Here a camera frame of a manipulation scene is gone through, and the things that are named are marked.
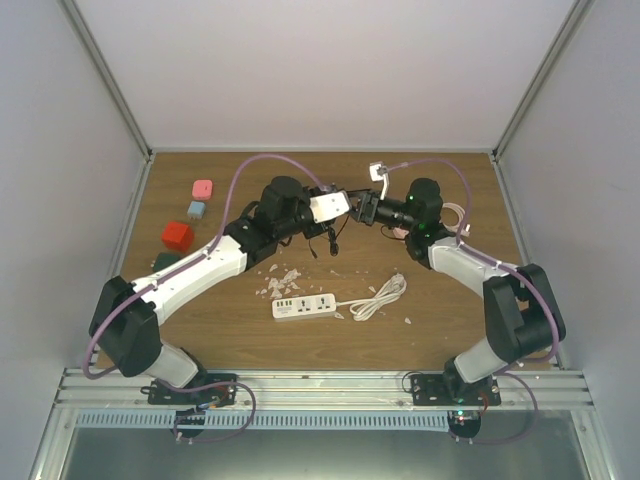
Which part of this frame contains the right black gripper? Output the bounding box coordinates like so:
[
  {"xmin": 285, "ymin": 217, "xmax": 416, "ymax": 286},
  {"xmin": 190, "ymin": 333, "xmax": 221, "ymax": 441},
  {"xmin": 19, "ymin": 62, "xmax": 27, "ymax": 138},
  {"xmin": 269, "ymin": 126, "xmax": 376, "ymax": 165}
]
[{"xmin": 347, "ymin": 189, "xmax": 417, "ymax": 232}]

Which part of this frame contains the black thin cable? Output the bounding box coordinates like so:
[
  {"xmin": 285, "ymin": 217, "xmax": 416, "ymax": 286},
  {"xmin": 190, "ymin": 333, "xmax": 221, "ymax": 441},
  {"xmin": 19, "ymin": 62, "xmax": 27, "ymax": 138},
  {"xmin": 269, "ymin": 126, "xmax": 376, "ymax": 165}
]
[{"xmin": 305, "ymin": 214, "xmax": 351, "ymax": 260}]

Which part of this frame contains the pink round power socket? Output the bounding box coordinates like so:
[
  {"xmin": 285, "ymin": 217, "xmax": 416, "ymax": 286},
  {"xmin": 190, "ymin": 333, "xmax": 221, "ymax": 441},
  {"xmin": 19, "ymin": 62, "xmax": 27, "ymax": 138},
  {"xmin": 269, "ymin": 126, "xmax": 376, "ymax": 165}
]
[{"xmin": 392, "ymin": 227, "xmax": 408, "ymax": 240}]

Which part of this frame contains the white power strip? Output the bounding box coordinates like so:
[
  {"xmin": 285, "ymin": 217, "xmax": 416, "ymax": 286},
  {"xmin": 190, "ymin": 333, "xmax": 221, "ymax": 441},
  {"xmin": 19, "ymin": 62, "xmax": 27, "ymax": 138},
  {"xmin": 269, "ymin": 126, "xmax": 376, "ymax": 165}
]
[{"xmin": 272, "ymin": 293, "xmax": 337, "ymax": 322}]

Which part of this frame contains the pink power cable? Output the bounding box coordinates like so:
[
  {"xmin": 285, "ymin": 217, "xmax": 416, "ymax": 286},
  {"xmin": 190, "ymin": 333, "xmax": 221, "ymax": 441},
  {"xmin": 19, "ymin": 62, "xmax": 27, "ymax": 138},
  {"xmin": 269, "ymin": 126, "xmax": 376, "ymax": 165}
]
[{"xmin": 442, "ymin": 201, "xmax": 474, "ymax": 236}]

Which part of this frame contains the pink square plug adapter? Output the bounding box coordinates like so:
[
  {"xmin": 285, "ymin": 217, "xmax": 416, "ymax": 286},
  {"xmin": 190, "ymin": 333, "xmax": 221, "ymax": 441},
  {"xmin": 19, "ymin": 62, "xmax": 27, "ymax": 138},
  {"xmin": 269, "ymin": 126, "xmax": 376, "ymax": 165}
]
[{"xmin": 192, "ymin": 179, "xmax": 214, "ymax": 201}]

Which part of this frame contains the blue usb charger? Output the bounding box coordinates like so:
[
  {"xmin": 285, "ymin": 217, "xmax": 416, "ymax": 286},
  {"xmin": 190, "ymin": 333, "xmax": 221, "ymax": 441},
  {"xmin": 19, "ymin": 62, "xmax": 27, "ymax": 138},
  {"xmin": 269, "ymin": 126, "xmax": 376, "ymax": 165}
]
[{"xmin": 187, "ymin": 201, "xmax": 206, "ymax": 220}]

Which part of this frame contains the red cube socket adapter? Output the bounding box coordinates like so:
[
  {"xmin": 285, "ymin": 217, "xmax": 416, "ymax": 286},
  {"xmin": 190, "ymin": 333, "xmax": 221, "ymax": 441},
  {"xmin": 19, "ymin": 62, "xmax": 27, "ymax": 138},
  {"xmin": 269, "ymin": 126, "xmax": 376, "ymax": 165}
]
[{"xmin": 161, "ymin": 221, "xmax": 195, "ymax": 253}]

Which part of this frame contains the green cube adapter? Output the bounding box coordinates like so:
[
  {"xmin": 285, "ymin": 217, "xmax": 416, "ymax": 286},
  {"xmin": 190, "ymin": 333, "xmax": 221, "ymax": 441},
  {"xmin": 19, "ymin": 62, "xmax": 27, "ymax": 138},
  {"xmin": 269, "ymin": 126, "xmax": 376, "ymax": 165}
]
[{"xmin": 151, "ymin": 252, "xmax": 181, "ymax": 273}]

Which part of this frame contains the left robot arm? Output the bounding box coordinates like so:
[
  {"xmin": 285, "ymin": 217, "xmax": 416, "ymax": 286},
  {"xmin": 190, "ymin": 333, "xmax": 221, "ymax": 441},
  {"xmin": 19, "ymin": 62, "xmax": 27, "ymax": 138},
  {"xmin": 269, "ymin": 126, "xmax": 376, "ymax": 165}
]
[{"xmin": 89, "ymin": 176, "xmax": 350, "ymax": 404}]

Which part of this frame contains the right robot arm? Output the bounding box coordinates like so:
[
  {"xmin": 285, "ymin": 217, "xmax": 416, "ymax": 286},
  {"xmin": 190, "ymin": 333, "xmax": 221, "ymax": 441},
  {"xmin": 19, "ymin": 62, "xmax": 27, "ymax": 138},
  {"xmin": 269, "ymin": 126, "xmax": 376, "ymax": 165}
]
[{"xmin": 348, "ymin": 178, "xmax": 566, "ymax": 405}]

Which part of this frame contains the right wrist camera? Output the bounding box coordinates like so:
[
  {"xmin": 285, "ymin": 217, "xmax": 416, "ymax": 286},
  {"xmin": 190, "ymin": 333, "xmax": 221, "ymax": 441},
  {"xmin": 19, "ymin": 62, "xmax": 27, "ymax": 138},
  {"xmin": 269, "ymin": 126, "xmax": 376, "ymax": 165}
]
[{"xmin": 369, "ymin": 162, "xmax": 390, "ymax": 200}]

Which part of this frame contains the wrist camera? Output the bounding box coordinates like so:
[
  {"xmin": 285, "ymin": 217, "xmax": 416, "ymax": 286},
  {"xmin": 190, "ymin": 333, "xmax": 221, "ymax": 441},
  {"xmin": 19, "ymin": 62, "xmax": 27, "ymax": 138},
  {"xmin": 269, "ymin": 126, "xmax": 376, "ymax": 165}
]
[
  {"xmin": 369, "ymin": 162, "xmax": 390, "ymax": 200},
  {"xmin": 310, "ymin": 190, "xmax": 352, "ymax": 224}
]

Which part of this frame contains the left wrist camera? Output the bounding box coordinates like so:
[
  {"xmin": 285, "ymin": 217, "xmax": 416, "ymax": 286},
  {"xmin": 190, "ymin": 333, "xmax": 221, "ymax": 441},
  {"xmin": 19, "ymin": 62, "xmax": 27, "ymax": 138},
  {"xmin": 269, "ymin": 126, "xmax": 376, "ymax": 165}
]
[{"xmin": 310, "ymin": 190, "xmax": 352, "ymax": 224}]

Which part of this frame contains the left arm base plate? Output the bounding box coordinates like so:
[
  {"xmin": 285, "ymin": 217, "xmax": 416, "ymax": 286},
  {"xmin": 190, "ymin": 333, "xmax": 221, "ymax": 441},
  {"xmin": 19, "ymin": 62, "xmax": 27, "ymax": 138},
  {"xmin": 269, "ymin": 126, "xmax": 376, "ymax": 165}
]
[{"xmin": 140, "ymin": 373, "xmax": 238, "ymax": 407}]

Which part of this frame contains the grey slotted cable duct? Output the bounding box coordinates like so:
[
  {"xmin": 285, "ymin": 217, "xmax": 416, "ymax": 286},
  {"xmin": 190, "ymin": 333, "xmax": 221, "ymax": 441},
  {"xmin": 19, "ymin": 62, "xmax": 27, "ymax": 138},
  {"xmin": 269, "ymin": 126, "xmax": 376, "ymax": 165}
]
[{"xmin": 76, "ymin": 409, "xmax": 449, "ymax": 432}]

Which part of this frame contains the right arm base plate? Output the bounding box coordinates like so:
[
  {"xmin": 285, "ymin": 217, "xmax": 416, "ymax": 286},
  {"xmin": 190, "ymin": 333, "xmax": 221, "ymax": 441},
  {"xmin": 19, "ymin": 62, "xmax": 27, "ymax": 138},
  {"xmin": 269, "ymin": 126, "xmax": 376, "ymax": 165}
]
[{"xmin": 407, "ymin": 372, "xmax": 502, "ymax": 407}]

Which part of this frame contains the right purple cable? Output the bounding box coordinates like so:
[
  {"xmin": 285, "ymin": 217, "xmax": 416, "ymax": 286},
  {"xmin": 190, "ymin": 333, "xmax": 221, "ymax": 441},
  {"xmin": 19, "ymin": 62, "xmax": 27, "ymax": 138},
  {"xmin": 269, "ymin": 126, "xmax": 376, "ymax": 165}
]
[{"xmin": 384, "ymin": 158, "xmax": 561, "ymax": 446}]

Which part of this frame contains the purple cable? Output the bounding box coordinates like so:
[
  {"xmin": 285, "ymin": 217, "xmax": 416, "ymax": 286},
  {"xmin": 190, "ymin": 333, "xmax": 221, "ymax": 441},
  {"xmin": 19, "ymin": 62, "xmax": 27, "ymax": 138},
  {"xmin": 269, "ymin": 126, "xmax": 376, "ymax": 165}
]
[
  {"xmin": 384, "ymin": 158, "xmax": 561, "ymax": 446},
  {"xmin": 81, "ymin": 153, "xmax": 332, "ymax": 444}
]

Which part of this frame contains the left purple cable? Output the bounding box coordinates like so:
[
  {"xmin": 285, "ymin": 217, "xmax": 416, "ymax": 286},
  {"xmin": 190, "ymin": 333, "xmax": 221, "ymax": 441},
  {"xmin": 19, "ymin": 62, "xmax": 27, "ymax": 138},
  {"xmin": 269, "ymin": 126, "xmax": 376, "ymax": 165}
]
[{"xmin": 81, "ymin": 153, "xmax": 332, "ymax": 444}]

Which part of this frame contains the aluminium front rail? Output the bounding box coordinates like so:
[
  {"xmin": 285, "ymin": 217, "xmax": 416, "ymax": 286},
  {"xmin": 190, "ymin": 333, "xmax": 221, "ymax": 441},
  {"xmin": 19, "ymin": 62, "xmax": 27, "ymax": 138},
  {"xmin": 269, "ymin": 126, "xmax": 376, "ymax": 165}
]
[{"xmin": 54, "ymin": 369, "xmax": 594, "ymax": 411}]

